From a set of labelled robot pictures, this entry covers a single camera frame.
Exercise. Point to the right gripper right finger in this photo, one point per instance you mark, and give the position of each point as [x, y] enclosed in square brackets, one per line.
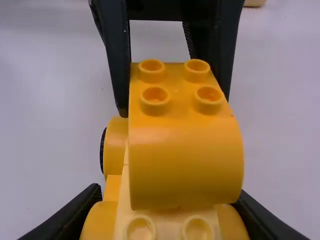
[257, 220]

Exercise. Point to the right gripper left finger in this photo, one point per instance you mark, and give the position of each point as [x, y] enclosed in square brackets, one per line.
[65, 215]

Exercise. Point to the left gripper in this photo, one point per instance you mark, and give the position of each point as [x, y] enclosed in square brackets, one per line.
[155, 10]

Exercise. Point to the yellow toy car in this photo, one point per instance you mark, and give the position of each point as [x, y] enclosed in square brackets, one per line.
[115, 146]

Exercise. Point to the yellow toy brick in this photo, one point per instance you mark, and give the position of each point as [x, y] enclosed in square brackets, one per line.
[185, 150]

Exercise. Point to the tan tray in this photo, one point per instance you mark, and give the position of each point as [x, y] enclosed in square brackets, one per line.
[253, 2]

